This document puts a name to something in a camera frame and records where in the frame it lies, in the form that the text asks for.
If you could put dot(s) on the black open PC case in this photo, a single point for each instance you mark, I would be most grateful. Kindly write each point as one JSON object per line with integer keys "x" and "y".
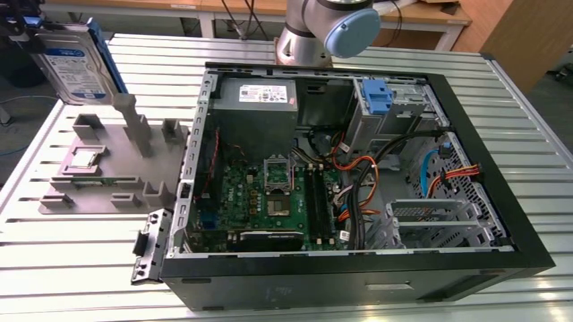
{"x": 313, "y": 278}

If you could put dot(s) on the blue expansion slot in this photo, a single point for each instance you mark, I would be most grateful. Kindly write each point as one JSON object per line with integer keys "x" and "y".
{"x": 209, "y": 219}

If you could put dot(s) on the wooden desk white frame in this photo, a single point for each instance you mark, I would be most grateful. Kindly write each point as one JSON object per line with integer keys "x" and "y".
{"x": 134, "y": 5}

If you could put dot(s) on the black office chair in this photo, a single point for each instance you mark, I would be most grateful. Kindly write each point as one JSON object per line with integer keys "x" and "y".
{"x": 22, "y": 75}

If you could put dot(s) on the green Dell motherboard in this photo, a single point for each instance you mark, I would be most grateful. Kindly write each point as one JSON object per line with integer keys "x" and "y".
{"x": 242, "y": 201}

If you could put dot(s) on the hinged expansion card bracket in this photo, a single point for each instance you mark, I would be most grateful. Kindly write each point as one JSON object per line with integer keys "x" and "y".
{"x": 154, "y": 234}

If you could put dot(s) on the black RAM slot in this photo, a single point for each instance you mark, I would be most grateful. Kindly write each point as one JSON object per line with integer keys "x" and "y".
{"x": 325, "y": 201}
{"x": 313, "y": 201}

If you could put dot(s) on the green RAM stick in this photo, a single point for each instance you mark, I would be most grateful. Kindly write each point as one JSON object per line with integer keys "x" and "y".
{"x": 94, "y": 182}

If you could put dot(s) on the grey plastic parts rack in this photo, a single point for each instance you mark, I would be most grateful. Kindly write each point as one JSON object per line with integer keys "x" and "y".
{"x": 130, "y": 167}

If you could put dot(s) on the CPU socket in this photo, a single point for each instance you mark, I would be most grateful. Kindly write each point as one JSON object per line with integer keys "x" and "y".
{"x": 279, "y": 205}

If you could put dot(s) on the hard disk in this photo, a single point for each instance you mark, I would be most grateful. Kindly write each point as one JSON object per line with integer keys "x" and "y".
{"x": 71, "y": 73}

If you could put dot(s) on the blue plastic drive latch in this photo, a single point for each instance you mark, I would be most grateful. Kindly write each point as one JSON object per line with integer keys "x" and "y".
{"x": 376, "y": 97}

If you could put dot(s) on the silver CPU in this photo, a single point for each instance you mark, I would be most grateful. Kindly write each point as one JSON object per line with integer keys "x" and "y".
{"x": 84, "y": 160}

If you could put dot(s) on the silver disk bay cage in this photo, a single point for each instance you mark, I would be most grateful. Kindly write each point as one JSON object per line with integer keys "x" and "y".
{"x": 429, "y": 224}

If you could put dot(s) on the silver drive cage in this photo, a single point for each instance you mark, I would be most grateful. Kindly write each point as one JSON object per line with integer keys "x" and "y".
{"x": 402, "y": 100}

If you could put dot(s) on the black graphics card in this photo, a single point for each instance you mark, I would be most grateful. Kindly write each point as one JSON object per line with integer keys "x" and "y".
{"x": 269, "y": 239}

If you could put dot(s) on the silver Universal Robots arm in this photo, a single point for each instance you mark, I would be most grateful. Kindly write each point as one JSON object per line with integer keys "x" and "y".
{"x": 299, "y": 43}

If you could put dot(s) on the grey Dell power supply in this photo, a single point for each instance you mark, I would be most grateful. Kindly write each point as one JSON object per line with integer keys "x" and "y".
{"x": 255, "y": 134}

